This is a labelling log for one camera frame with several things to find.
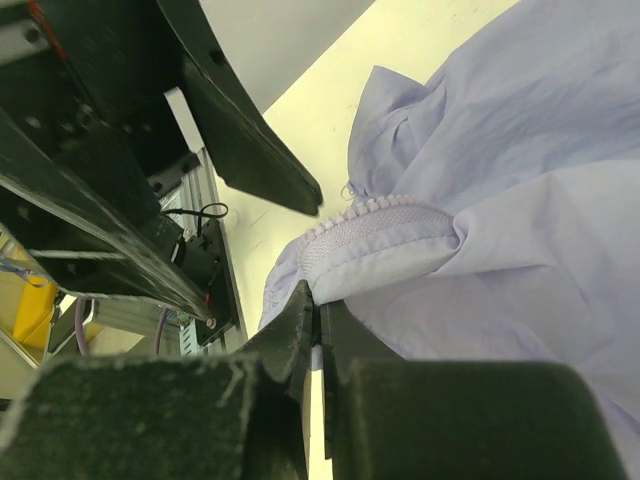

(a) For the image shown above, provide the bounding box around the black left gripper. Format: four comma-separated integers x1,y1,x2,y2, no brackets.
1,1,211,320

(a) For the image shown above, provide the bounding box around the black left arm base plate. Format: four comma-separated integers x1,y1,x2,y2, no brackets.
161,202,242,349

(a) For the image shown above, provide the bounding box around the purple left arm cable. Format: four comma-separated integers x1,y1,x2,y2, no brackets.
73,297,171,357

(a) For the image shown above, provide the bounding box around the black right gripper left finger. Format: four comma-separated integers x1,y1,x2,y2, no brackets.
1,282,313,479

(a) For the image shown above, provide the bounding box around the lilac purple jacket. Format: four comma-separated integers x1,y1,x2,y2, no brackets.
260,1,639,478

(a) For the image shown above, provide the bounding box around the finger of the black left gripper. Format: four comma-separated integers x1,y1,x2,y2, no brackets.
157,1,323,216

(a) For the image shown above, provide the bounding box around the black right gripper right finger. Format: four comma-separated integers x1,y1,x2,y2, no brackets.
317,302,627,479

